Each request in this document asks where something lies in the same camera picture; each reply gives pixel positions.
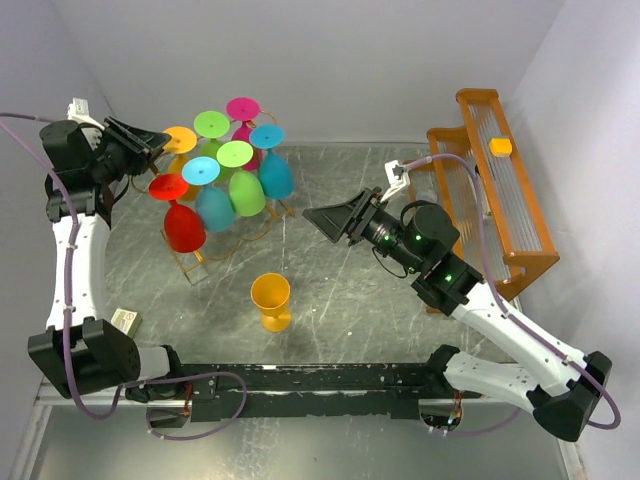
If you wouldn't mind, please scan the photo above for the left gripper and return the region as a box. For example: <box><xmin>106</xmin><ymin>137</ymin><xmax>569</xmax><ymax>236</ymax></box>
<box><xmin>89</xmin><ymin>115</ymin><xmax>172</xmax><ymax>183</ymax></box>

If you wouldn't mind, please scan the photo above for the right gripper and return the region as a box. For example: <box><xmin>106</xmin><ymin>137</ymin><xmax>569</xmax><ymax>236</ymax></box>
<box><xmin>302</xmin><ymin>186</ymin><xmax>423</xmax><ymax>272</ymax></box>

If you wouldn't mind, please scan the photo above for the orange wine glass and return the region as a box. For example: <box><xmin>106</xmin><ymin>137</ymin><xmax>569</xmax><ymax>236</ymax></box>
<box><xmin>164</xmin><ymin>126</ymin><xmax>198</xmax><ymax>176</ymax></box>
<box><xmin>250</xmin><ymin>272</ymin><xmax>292</xmax><ymax>333</ymax></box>

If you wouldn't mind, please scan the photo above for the green wine glass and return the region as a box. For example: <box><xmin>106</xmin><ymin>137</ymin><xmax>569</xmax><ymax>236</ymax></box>
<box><xmin>217</xmin><ymin>140</ymin><xmax>266</xmax><ymax>217</ymax></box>
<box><xmin>193</xmin><ymin>110</ymin><xmax>231</xmax><ymax>160</ymax></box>

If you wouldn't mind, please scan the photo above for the dark blue wine glass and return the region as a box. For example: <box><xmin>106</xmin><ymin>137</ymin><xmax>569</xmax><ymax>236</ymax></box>
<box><xmin>250</xmin><ymin>125</ymin><xmax>295</xmax><ymax>200</ymax></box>

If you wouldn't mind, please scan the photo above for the red wine glass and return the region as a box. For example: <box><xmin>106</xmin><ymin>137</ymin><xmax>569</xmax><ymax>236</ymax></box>
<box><xmin>149</xmin><ymin>174</ymin><xmax>206</xmax><ymax>253</ymax></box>

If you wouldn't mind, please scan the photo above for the light blue wine glass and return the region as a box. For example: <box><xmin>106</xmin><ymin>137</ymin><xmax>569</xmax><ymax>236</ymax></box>
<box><xmin>182</xmin><ymin>156</ymin><xmax>235</xmax><ymax>233</ymax></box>

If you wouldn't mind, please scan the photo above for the magenta wine glass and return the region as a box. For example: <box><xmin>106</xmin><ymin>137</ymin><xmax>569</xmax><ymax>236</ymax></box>
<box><xmin>226</xmin><ymin>97</ymin><xmax>262</xmax><ymax>171</ymax></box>

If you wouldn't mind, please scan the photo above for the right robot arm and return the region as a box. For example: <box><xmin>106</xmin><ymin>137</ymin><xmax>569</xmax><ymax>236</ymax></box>
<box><xmin>303</xmin><ymin>189</ymin><xmax>612</xmax><ymax>442</ymax></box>

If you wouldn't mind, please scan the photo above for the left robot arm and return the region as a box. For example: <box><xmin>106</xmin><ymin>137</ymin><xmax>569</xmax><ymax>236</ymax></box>
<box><xmin>27</xmin><ymin>117</ymin><xmax>187</xmax><ymax>399</ymax></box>

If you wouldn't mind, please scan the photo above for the orange wooden tiered rack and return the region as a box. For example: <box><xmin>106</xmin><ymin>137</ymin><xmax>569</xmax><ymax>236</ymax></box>
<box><xmin>408</xmin><ymin>88</ymin><xmax>559</xmax><ymax>303</ymax></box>

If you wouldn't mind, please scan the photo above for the white item on rack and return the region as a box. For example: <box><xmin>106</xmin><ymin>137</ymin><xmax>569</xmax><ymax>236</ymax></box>
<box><xmin>474</xmin><ymin>166</ymin><xmax>492</xmax><ymax>219</ymax></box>

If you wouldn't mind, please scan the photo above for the yellow cube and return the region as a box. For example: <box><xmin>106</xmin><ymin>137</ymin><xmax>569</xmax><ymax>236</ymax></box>
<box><xmin>488</xmin><ymin>137</ymin><xmax>513</xmax><ymax>158</ymax></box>

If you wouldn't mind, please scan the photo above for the white box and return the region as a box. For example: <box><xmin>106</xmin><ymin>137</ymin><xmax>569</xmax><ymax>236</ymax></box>
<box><xmin>110</xmin><ymin>308</ymin><xmax>142</xmax><ymax>338</ymax></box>

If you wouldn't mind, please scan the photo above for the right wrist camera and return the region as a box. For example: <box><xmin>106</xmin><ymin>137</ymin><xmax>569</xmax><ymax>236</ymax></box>
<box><xmin>381</xmin><ymin>160</ymin><xmax>412</xmax><ymax>202</ymax></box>

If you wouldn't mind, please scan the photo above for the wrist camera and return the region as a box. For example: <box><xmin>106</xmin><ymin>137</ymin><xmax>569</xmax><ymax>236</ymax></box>
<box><xmin>66</xmin><ymin>97</ymin><xmax>104</xmax><ymax>132</ymax></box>
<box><xmin>381</xmin><ymin>160</ymin><xmax>412</xmax><ymax>202</ymax></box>

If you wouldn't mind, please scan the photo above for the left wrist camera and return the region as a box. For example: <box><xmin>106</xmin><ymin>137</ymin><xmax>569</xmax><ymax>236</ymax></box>
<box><xmin>66</xmin><ymin>97</ymin><xmax>104</xmax><ymax>132</ymax></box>

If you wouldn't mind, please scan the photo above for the gold wire glass rack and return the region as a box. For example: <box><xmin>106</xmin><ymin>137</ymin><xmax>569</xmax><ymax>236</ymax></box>
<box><xmin>137</xmin><ymin>104</ymin><xmax>296</xmax><ymax>276</ymax></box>

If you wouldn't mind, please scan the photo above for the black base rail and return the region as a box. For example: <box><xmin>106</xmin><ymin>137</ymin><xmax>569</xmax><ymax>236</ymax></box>
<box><xmin>124</xmin><ymin>362</ymin><xmax>484</xmax><ymax>424</ymax></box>

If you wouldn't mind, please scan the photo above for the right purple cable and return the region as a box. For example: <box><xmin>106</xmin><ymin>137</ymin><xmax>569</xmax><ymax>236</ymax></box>
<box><xmin>404</xmin><ymin>153</ymin><xmax>622</xmax><ymax>432</ymax></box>

